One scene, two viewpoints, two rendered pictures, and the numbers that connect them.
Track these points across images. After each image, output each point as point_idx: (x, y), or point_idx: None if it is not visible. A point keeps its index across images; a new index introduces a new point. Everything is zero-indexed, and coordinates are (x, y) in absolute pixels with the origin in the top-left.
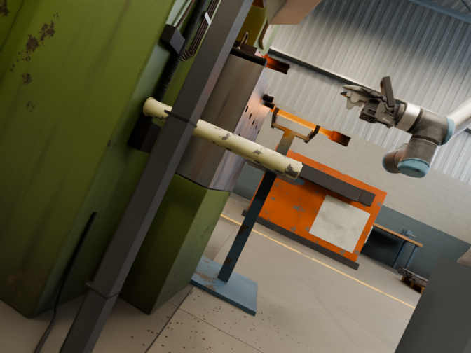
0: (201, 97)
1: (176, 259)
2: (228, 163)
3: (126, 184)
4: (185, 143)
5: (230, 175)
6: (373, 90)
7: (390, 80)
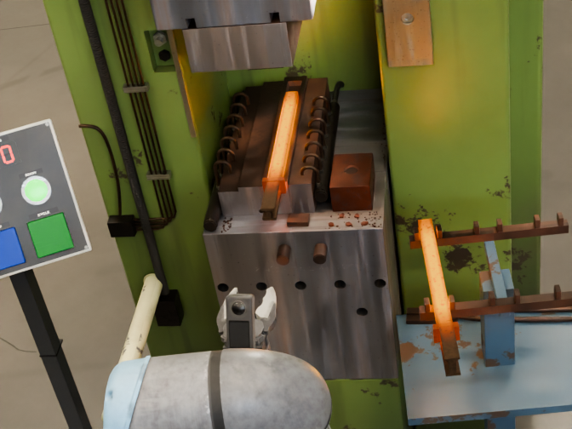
0: (36, 340)
1: None
2: (276, 348)
3: (203, 346)
4: (54, 367)
5: (327, 358)
6: (216, 320)
7: (225, 306)
